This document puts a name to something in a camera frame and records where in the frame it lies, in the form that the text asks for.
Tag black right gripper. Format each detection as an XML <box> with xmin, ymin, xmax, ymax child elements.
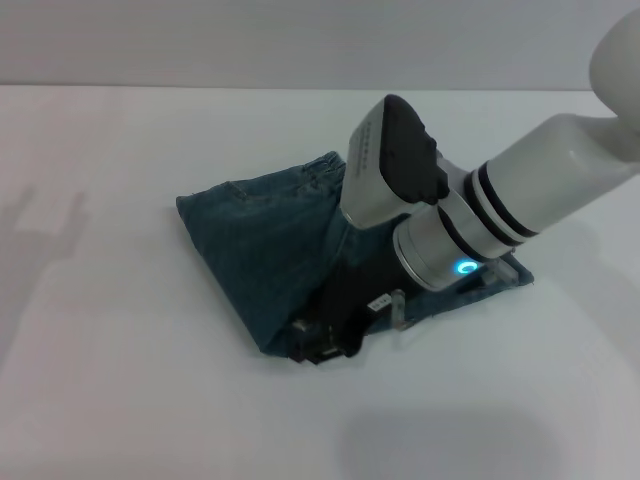
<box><xmin>288</xmin><ymin>242</ymin><xmax>427</xmax><ymax>367</ymax></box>

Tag blue denim shorts with cartoon print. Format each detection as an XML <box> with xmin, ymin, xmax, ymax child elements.
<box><xmin>174</xmin><ymin>151</ymin><xmax>534</xmax><ymax>359</ymax></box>

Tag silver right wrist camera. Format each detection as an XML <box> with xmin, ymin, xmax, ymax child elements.
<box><xmin>340</xmin><ymin>92</ymin><xmax>452</xmax><ymax>231</ymax></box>

